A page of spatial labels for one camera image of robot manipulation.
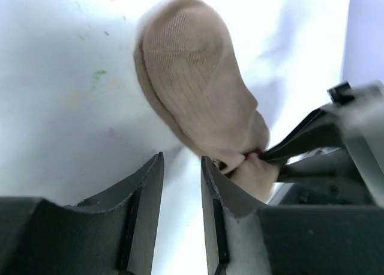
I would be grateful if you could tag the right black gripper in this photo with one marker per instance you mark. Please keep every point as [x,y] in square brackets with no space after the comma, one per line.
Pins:
[358,116]

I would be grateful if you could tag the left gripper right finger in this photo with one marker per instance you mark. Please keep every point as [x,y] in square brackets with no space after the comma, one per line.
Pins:
[246,236]

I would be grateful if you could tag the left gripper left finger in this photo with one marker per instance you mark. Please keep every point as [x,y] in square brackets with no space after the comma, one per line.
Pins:
[112,232]

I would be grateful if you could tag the brown sock with striped cuff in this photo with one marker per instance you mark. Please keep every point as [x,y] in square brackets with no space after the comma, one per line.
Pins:
[188,72]

